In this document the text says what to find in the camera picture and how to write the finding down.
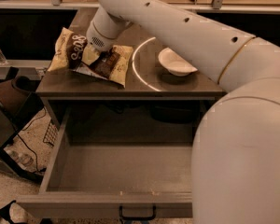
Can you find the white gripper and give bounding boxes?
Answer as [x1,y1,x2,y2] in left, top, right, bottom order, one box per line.
[82,7,132,65]

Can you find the brown and yellow chip bag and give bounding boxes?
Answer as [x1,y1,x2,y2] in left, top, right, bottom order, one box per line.
[48,28,133,86]

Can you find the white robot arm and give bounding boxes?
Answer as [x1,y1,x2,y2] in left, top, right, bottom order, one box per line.
[87,0,280,224]

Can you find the open grey top drawer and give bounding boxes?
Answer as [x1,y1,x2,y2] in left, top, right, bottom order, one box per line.
[18,105,196,218]

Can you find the grey metal cabinet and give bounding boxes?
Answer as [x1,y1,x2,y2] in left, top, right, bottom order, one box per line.
[35,8,227,130]

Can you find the white paper bowl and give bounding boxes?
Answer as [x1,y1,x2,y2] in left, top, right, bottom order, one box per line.
[158,48,197,77]

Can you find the black chair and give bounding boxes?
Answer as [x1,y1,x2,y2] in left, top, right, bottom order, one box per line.
[0,67,44,184]

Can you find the plastic bottle on floor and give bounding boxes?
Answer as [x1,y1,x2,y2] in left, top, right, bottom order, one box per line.
[7,150,34,168]

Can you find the black wire rack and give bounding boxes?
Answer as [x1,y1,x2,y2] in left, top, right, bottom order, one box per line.
[43,120,58,147]

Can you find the black drawer handle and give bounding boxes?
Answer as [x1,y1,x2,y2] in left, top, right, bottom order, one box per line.
[119,205,157,221]

